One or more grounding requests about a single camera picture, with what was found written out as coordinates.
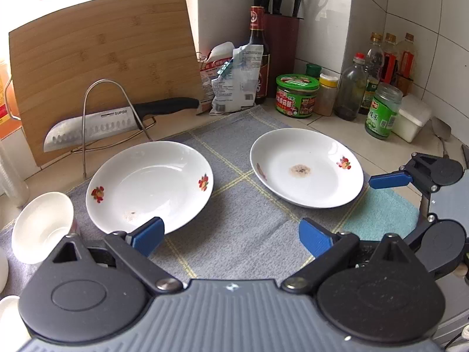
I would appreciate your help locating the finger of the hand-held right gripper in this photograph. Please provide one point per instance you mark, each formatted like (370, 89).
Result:
(388, 180)
(416, 236)

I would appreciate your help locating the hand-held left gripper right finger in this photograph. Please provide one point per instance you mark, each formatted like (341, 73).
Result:
(313, 236)

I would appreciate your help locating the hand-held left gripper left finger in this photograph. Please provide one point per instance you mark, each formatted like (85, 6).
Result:
(148, 234)

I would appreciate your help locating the white floral plate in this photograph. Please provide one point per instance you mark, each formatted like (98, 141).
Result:
(154, 183)
(307, 154)

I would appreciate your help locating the green glass jar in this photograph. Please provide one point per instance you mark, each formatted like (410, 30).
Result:
(383, 117)

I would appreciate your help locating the grey checkered cloth mat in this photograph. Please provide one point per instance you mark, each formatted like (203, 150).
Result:
(249, 227)

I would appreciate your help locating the white plastic container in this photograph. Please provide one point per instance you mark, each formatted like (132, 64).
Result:
(412, 117)

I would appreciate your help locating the metal spatula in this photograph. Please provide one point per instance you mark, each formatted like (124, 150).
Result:
(441, 128)

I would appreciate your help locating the red cap glass bottle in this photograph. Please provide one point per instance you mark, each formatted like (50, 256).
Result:
(350, 88)

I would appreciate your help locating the yellow lid spice jar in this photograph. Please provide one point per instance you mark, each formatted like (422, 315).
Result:
(326, 97)

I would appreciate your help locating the yellow cap oil bottle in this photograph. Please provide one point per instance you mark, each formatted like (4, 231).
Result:
(374, 58)
(406, 58)
(390, 62)

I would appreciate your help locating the green lid sauce jar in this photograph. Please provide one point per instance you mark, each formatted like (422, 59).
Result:
(296, 99)

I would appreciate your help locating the small green cap bottle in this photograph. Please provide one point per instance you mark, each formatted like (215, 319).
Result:
(313, 69)

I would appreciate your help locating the dark red knife block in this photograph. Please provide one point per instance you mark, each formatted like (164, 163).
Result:
(282, 51)

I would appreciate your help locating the white blue seasoning bag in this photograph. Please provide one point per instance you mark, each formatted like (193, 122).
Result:
(234, 88)

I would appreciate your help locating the red white seasoning bag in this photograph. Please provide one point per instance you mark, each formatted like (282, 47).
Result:
(207, 77)

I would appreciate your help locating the bamboo cutting board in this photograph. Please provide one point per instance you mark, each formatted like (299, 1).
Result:
(102, 44)

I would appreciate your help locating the dark soy sauce bottle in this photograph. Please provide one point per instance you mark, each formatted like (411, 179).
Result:
(257, 25)

